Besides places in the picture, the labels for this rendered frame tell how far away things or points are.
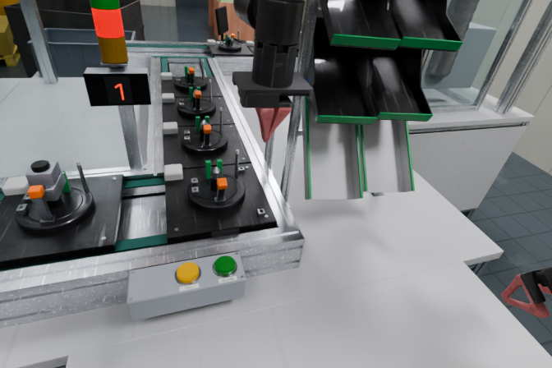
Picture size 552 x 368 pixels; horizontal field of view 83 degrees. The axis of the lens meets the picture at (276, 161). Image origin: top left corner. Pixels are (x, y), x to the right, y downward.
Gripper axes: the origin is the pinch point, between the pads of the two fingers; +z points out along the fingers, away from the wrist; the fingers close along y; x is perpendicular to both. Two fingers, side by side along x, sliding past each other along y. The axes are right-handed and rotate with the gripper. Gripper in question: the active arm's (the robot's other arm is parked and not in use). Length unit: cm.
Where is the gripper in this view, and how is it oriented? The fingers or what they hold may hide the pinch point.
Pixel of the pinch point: (265, 135)
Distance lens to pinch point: 49.2
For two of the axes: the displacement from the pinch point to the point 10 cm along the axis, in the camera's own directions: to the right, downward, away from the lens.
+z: -1.2, 8.1, 5.7
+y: -9.5, 0.7, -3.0
